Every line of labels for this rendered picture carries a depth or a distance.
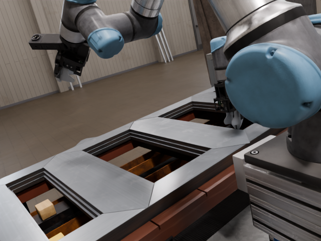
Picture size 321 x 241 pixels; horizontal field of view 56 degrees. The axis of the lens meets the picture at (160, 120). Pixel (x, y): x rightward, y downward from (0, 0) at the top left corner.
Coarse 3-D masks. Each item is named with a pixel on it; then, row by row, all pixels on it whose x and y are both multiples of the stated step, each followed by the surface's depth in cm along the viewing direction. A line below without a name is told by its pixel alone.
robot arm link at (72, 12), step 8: (64, 0) 72; (72, 0) 70; (80, 0) 70; (88, 0) 71; (64, 8) 73; (72, 8) 71; (80, 8) 71; (64, 16) 75; (72, 16) 72; (64, 24) 77; (72, 24) 76
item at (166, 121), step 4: (164, 120) 151; (168, 120) 149; (172, 120) 148; (156, 124) 148; (160, 124) 146; (164, 124) 145; (148, 128) 145; (152, 128) 144; (156, 128) 142; (144, 132) 140; (148, 132) 139
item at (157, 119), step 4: (152, 120) 156; (156, 120) 154; (160, 120) 152; (140, 124) 154; (144, 124) 152; (148, 124) 151; (152, 124) 149; (132, 128) 151; (136, 128) 149; (140, 128) 148; (144, 128) 146
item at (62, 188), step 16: (176, 112) 168; (224, 112) 156; (272, 128) 113; (96, 144) 141; (112, 144) 144; (160, 144) 130; (176, 144) 122; (192, 144) 115; (224, 160) 98; (32, 176) 124; (48, 176) 122; (208, 176) 94; (16, 192) 120; (64, 192) 107; (176, 192) 86; (80, 208) 95; (96, 208) 86; (160, 208) 83; (128, 224) 77; (48, 240) 82; (112, 240) 75
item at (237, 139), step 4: (240, 132) 114; (244, 132) 113; (236, 136) 112; (240, 136) 111; (244, 136) 110; (228, 140) 110; (232, 140) 109; (236, 140) 108; (240, 140) 108; (244, 140) 107; (220, 144) 108; (224, 144) 107; (228, 144) 106; (232, 144) 106; (236, 144) 105; (216, 148) 106
